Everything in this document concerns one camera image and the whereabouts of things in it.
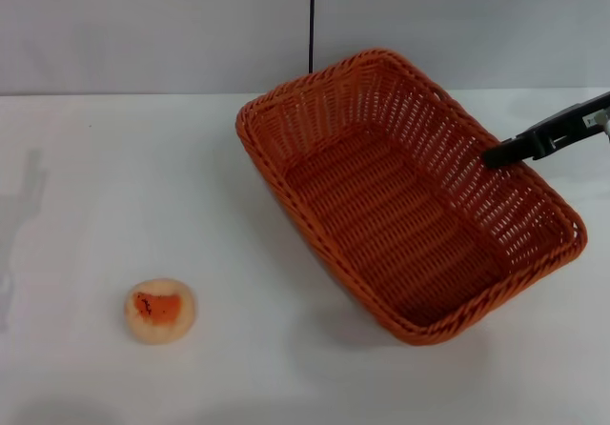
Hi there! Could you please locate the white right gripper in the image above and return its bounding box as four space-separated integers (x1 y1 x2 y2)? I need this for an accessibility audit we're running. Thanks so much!
482 91 610 169

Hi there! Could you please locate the orange woven plastic basket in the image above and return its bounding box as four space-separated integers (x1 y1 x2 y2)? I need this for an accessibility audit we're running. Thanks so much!
234 48 589 348

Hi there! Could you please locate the round peach-coloured bun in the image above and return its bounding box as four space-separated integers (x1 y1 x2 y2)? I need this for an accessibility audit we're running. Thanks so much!
124 277 197 347

